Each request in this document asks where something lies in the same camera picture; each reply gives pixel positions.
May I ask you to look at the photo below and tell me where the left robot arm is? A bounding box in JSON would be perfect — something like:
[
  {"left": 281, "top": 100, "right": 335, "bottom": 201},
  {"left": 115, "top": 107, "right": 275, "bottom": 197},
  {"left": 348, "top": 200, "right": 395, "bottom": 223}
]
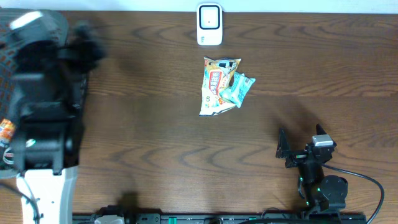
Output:
[{"left": 1, "top": 9, "right": 106, "bottom": 223}]

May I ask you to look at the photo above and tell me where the white barcode scanner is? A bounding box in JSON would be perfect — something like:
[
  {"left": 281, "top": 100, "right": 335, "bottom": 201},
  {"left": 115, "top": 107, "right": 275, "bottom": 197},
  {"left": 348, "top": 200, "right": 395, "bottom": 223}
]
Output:
[{"left": 197, "top": 3, "right": 223, "bottom": 46}]

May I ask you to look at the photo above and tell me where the black camera cable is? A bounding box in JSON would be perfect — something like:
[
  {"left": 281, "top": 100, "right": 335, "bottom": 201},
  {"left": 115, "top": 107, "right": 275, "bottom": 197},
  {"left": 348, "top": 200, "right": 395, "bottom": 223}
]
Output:
[{"left": 322, "top": 163, "right": 386, "bottom": 224}]

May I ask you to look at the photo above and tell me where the large orange white snack bag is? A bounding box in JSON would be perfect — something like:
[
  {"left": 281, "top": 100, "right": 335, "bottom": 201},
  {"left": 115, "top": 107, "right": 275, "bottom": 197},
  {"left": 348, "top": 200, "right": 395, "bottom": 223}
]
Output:
[{"left": 199, "top": 57, "right": 241, "bottom": 116}]

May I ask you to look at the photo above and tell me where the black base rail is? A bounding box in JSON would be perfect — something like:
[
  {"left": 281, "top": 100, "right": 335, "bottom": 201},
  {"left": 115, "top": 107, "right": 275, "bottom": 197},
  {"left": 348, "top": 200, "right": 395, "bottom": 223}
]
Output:
[{"left": 72, "top": 205, "right": 367, "bottom": 224}]

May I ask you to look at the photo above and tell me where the orange red snack packet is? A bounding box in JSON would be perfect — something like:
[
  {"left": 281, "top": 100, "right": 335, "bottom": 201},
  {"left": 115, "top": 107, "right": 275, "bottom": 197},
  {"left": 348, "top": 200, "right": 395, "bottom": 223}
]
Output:
[{"left": 0, "top": 119, "right": 16, "bottom": 147}]

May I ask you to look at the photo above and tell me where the black plastic mesh basket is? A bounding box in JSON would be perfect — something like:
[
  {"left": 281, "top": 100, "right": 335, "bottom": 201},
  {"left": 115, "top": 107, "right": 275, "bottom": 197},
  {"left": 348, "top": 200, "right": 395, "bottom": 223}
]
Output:
[{"left": 0, "top": 7, "right": 90, "bottom": 180}]

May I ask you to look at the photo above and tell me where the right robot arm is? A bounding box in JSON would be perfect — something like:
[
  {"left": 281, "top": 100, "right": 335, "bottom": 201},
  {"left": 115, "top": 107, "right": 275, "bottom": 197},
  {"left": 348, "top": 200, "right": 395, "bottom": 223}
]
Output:
[{"left": 275, "top": 124, "right": 348, "bottom": 219}]

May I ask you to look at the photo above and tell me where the green snack packet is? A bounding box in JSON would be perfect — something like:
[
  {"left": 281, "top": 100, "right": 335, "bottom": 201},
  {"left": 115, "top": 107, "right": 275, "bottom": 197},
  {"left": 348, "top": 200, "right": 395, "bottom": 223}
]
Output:
[{"left": 221, "top": 72, "right": 256, "bottom": 108}]

